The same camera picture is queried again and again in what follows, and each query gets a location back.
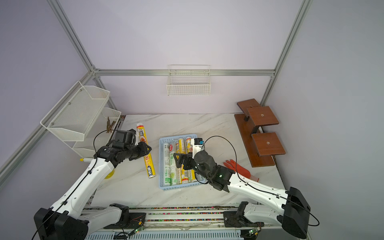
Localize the yellow icon wrap roll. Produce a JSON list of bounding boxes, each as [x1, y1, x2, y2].
[[137, 123, 156, 179]]

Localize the white green grape wrap roll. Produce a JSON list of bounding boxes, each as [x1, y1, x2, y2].
[[169, 142, 180, 186]]

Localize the yellow red chef wrap roll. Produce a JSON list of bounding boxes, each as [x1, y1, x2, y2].
[[178, 138, 189, 184]]

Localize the yellow blue label wrap roll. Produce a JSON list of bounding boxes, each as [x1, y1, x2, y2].
[[186, 136, 196, 183]]

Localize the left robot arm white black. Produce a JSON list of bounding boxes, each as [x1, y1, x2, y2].
[[34, 129, 152, 240]]

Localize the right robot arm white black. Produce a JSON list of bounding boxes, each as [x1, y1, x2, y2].
[[174, 150, 311, 239]]

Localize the light blue plastic basket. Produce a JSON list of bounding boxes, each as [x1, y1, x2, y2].
[[158, 134, 203, 190]]

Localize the brown clips in basket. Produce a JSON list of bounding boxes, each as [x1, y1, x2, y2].
[[106, 117, 116, 133]]

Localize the lower white mesh shelf basket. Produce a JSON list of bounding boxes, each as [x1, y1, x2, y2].
[[71, 108, 121, 158]]

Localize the white mesh shelf basket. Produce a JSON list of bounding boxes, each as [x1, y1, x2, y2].
[[71, 108, 121, 158], [40, 82, 110, 142]]

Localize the upper white mesh shelf basket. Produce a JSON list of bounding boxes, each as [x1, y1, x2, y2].
[[40, 82, 110, 142]]

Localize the red rubber glove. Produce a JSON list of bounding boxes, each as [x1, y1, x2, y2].
[[223, 159, 259, 182]]

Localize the brown wooden tiered stand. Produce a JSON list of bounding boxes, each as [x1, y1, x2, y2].
[[234, 99, 286, 168]]

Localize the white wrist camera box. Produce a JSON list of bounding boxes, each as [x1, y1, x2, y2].
[[190, 138, 204, 159]]

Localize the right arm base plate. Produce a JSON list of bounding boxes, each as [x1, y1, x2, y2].
[[223, 211, 265, 228]]

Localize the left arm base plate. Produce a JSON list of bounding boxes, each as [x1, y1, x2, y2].
[[104, 213, 147, 229]]

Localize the white wire wall basket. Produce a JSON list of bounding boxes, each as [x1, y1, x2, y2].
[[166, 65, 211, 97]]

